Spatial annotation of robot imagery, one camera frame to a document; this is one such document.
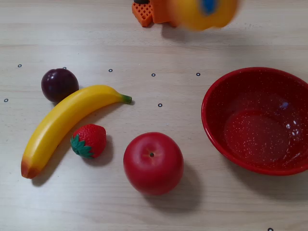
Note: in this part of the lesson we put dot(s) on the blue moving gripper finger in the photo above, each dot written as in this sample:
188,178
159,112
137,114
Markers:
209,6

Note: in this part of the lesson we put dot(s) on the yellow orange toy peach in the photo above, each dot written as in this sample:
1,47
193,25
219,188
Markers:
192,16

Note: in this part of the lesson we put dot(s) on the red speckled enamel bowl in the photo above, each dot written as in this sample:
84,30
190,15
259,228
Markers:
257,122

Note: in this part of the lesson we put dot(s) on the red toy apple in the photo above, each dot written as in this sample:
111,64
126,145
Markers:
153,163

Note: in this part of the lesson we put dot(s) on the dark purple toy plum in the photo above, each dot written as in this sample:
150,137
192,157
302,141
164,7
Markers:
57,84

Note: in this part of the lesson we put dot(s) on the red toy strawberry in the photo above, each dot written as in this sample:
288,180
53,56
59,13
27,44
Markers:
92,139

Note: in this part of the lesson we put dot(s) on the yellow toy banana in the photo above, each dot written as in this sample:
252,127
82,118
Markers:
65,120

